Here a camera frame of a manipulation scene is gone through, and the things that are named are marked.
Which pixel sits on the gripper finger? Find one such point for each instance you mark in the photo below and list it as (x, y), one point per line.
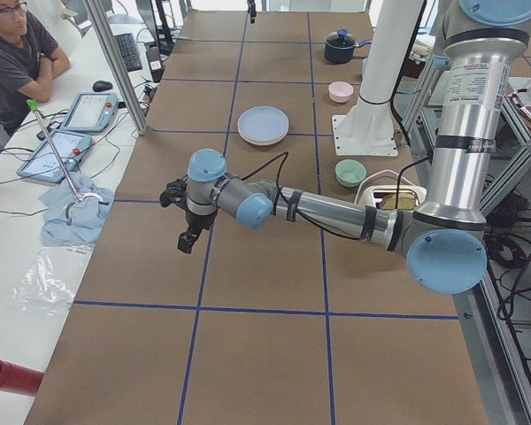
(252, 10)

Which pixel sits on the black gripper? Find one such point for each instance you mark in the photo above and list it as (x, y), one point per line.
(198, 220)

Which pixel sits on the blue plate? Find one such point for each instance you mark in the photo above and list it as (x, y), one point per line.
(263, 122)

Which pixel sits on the dark blue pot with lid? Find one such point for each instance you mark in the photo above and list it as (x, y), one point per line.
(340, 46)

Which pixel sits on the light blue cloth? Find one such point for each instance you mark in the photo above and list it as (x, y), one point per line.
(88, 216)

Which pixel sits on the pink bowl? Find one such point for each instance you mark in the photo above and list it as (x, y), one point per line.
(340, 91)

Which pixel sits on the light blue cup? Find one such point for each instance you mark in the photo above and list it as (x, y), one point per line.
(365, 67)

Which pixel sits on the black keyboard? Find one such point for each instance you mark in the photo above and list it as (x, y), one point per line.
(128, 51)

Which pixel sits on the clear plastic bag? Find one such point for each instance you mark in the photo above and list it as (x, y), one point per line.
(50, 284)

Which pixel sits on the upper teach pendant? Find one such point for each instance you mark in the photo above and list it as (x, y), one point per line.
(91, 112)

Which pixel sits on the teach pendant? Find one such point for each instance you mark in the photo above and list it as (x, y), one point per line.
(43, 165)
(91, 112)

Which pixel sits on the lower teach pendant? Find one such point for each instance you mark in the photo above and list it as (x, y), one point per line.
(43, 165)

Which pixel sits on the black computer mouse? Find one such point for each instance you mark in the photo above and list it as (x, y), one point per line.
(101, 86)

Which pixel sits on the green bowl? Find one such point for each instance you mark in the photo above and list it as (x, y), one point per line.
(350, 173)

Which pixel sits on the cream toaster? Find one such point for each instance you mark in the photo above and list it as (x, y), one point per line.
(381, 191)

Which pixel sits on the red cylinder bottle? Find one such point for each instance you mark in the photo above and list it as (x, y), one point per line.
(19, 380)

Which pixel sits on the seated man grey shirt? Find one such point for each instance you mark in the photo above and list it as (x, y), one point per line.
(30, 60)

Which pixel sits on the aluminium frame post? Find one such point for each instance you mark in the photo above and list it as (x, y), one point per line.
(104, 34)

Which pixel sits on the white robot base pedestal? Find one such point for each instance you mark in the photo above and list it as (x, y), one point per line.
(367, 129)

